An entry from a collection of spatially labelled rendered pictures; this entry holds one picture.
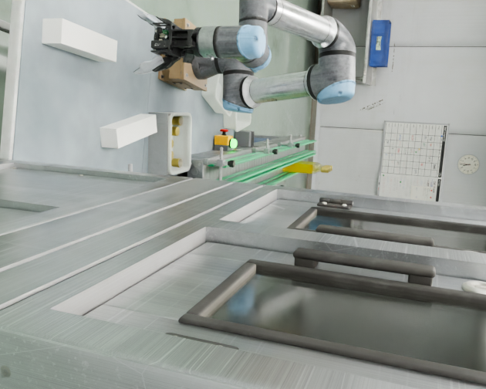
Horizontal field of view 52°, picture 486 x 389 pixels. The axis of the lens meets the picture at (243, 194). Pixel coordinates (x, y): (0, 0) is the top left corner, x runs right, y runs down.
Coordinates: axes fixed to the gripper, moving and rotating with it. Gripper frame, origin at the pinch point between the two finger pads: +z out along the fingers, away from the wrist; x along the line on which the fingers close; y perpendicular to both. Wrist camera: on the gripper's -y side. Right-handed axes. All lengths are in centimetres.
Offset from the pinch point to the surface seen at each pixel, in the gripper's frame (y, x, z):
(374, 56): -584, -129, 3
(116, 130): -14.0, 21.9, 14.2
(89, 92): -7.7, 11.8, 20.0
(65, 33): 11.0, -0.1, 13.8
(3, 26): -28, -14, 75
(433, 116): -656, -61, -80
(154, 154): -44, 28, 18
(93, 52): -0.6, 1.8, 13.9
